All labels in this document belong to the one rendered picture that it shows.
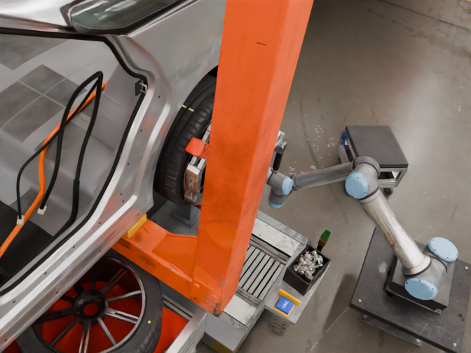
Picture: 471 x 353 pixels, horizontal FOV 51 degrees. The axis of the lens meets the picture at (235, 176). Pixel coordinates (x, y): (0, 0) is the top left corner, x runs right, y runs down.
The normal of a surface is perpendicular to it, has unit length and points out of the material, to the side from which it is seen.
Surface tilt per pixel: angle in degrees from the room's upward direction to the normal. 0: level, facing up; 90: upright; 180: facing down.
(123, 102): 48
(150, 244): 0
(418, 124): 0
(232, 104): 90
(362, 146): 0
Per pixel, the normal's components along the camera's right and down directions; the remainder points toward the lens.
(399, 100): 0.13, -0.65
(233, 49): -0.53, 0.59
